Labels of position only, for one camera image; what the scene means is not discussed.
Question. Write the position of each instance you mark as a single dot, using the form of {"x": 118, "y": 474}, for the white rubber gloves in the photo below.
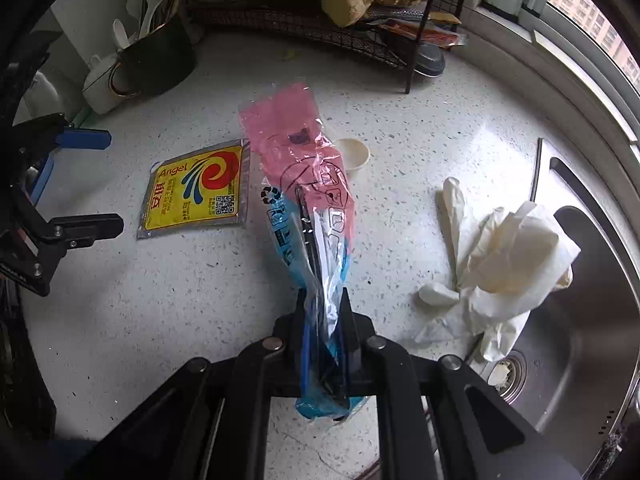
{"x": 500, "y": 260}

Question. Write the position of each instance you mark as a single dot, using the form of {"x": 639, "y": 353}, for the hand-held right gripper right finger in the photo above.
{"x": 425, "y": 410}

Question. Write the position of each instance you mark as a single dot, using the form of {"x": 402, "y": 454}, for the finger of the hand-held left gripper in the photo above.
{"x": 90, "y": 227}
{"x": 85, "y": 139}

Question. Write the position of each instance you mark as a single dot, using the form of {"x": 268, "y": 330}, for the red orange snack packet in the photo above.
{"x": 420, "y": 30}

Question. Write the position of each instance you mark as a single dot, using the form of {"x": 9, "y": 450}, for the window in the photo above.
{"x": 575, "y": 35}

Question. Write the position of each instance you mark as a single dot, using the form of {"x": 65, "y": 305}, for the black mug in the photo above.
{"x": 155, "y": 60}

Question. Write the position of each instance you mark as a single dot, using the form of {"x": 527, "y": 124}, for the small white pitcher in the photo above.
{"x": 100, "y": 85}

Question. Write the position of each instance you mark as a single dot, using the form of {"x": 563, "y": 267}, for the pale ginger root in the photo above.
{"x": 345, "y": 2}

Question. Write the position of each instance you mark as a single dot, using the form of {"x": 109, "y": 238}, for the small cream cup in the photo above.
{"x": 352, "y": 155}

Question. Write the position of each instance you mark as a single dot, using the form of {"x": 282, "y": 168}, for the stainless steel sink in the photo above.
{"x": 575, "y": 360}

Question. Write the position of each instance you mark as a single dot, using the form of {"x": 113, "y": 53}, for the yellow yeast packet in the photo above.
{"x": 200, "y": 190}

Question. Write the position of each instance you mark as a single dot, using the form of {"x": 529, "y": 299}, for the pink and blue plastic wrapper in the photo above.
{"x": 295, "y": 150}

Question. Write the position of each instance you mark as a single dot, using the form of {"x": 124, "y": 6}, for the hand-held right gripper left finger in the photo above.
{"x": 235, "y": 410}

